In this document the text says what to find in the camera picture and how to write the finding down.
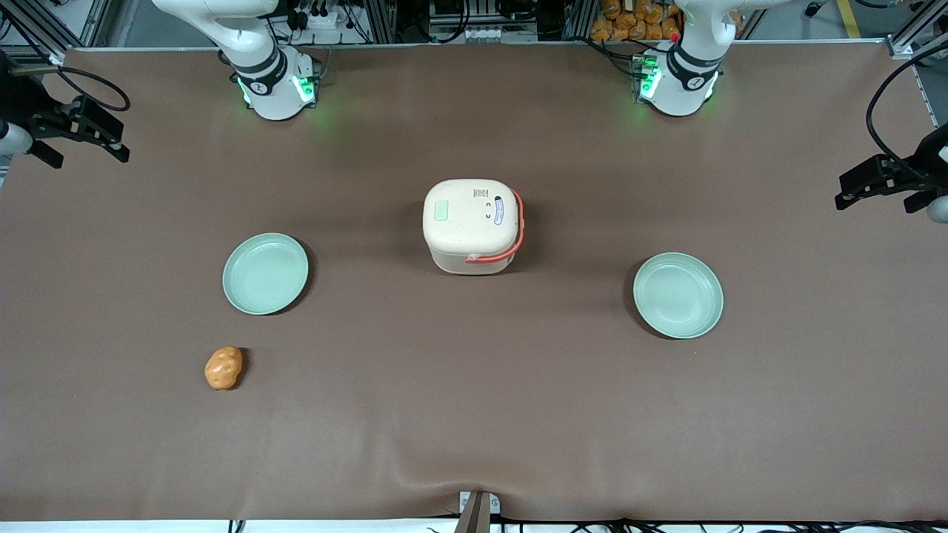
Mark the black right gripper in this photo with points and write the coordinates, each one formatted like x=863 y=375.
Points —
x=22 y=102

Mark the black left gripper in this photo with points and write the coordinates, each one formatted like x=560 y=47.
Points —
x=929 y=159

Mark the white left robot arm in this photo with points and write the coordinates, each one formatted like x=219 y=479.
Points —
x=689 y=74

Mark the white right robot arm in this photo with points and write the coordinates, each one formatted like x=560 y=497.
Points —
x=259 y=44

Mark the pale green round plate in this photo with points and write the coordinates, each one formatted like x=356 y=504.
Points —
x=678 y=296
x=265 y=274

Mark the white power strip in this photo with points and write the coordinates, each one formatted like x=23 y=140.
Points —
x=320 y=16

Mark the orange brown potato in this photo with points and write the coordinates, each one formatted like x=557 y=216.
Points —
x=223 y=368

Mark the pile of orange breads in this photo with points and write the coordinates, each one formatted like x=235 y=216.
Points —
x=637 y=18

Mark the brown table mat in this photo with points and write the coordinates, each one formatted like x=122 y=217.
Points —
x=474 y=414

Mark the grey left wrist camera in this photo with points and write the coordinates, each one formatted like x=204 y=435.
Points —
x=939 y=209

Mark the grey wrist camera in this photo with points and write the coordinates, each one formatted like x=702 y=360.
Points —
x=939 y=209
x=13 y=138

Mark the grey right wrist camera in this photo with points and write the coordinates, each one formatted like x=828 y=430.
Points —
x=13 y=138

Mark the aluminium frame post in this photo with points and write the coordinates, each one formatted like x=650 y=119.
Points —
x=915 y=33
x=44 y=26

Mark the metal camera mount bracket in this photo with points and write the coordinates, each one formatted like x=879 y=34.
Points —
x=478 y=511

